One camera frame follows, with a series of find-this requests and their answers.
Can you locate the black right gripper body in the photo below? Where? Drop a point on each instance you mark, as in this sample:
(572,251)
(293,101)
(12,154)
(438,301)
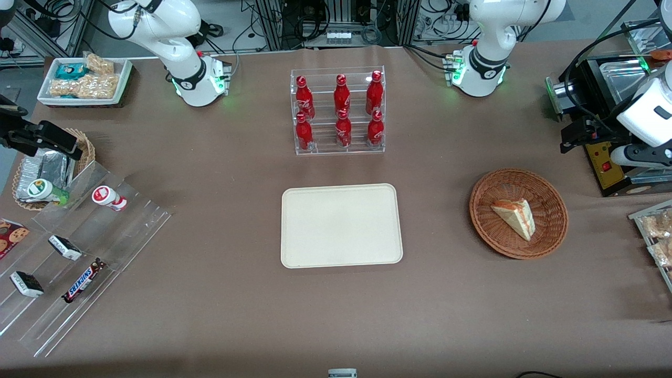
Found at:
(11,135)

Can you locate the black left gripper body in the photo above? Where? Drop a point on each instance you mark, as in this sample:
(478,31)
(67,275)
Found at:
(605,131)

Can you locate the triangular sandwich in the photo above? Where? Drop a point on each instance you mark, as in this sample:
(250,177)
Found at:
(517,216)

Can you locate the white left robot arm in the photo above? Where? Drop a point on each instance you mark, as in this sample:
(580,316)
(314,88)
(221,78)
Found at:
(488,52)

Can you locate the small wicker basket with foil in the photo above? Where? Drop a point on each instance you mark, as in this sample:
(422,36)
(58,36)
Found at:
(86,149)

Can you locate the round brown wicker basket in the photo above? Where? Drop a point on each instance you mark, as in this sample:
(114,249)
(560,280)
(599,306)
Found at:
(546,236)

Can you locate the metal tray with bags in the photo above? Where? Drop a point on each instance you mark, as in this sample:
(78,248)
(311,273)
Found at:
(643,223)

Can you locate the cream rectangular serving tray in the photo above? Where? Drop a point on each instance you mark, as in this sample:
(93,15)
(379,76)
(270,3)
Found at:
(341,226)

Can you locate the silver foil packet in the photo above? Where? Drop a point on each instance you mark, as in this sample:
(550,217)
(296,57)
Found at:
(44,165)

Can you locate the black food warmer machine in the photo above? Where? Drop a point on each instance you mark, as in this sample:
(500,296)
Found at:
(609,84)

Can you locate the green label yoghurt bottle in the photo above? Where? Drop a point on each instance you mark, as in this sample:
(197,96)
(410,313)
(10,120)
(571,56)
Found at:
(42,190)

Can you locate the large rice cracker bag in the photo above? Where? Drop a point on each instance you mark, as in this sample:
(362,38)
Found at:
(86,86)

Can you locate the teal snack packet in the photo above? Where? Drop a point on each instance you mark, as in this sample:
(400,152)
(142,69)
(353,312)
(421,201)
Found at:
(71,71)

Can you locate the red label yoghurt bottle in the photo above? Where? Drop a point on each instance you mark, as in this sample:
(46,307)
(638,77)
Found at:
(107,197)

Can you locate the small rice cracker bag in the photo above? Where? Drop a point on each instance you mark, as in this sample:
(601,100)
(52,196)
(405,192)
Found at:
(100,64)

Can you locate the white rectangular snack bin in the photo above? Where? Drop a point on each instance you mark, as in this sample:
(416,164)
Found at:
(125,79)

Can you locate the orange food item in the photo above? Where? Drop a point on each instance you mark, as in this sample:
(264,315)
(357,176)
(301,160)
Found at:
(662,53)

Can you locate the red cookie packet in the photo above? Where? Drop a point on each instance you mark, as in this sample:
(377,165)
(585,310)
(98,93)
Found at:
(10,239)

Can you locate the black white chocolate bar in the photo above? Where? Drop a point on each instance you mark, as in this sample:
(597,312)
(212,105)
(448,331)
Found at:
(27,284)
(65,248)

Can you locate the clear bag of snacks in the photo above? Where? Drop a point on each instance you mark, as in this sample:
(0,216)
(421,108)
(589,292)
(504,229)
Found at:
(662,253)
(659,224)

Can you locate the clear acrylic stepped display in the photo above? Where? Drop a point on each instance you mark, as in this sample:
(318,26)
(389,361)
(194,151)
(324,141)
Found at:
(115,236)

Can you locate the snickers bar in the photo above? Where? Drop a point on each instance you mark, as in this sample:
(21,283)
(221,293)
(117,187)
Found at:
(84,281)

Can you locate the red cola bottle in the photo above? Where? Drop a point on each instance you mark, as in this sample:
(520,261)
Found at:
(343,131)
(374,94)
(304,100)
(342,94)
(304,134)
(375,130)

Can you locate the clear acrylic bottle rack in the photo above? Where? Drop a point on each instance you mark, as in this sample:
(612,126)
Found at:
(324,147)

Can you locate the white power strip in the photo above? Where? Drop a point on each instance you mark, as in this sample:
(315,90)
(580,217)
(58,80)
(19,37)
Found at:
(338,38)

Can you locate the small white label block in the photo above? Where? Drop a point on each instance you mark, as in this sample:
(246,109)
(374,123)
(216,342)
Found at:
(342,373)

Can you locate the aluminium equipment frame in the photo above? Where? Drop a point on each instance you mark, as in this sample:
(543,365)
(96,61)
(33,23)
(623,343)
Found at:
(270,23)

